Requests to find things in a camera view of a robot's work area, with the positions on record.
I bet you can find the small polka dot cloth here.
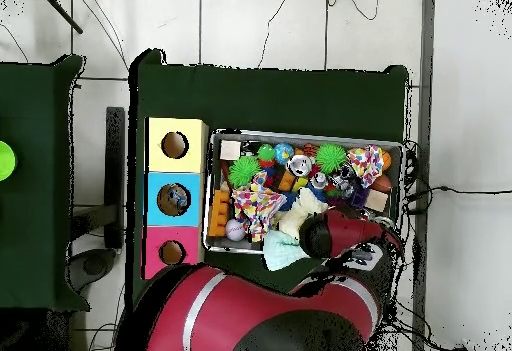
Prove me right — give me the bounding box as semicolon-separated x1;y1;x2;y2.
231;172;288;243

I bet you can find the cream waffle cloth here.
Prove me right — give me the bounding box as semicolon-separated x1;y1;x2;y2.
277;186;331;242

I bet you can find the mint green waffle cloth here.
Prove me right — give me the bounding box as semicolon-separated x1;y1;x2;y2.
262;229;305;272

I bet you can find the wooden box with three holes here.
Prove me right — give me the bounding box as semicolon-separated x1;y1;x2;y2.
141;116;210;281

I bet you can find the plain wooden block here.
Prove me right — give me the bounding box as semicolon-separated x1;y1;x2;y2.
219;139;242;161

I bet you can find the crushed silver can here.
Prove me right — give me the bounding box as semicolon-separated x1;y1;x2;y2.
286;153;313;177

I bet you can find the large green spiky ball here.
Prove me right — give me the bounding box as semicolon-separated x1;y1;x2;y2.
315;142;348;175

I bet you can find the dark green tablecloth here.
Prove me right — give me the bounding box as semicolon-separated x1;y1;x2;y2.
126;48;410;314
0;54;90;312

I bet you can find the black monitor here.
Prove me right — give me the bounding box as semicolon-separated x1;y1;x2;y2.
104;106;126;248

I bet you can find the grey stand base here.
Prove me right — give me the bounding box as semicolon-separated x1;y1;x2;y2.
68;247;118;293

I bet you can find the bright green round lid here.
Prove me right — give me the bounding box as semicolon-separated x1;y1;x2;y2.
0;140;17;182

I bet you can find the black rod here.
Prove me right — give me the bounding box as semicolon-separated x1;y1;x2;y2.
41;0;84;35

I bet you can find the silver wire mesh bin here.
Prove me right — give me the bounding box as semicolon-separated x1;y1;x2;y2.
202;127;405;264

